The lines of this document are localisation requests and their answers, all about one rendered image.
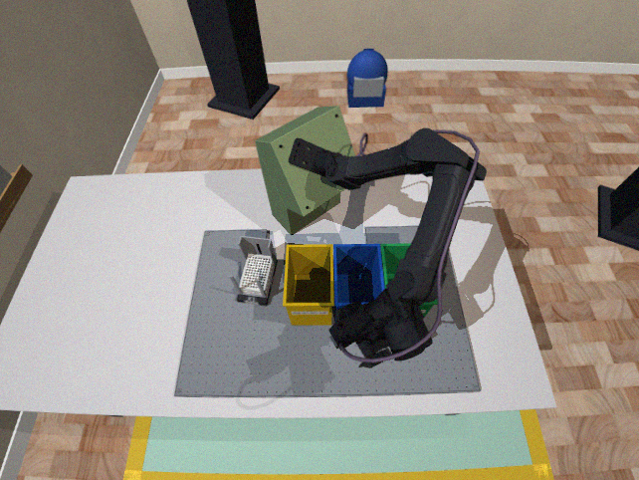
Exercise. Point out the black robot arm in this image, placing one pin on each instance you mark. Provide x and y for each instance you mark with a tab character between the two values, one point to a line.
416	276

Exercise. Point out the green bin with label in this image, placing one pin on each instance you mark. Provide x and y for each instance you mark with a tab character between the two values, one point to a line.
393	254

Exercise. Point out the blue open bin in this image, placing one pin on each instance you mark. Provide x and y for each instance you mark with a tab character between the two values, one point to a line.
358	274

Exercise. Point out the yellow bin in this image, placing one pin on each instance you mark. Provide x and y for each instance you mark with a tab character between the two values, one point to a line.
308	287

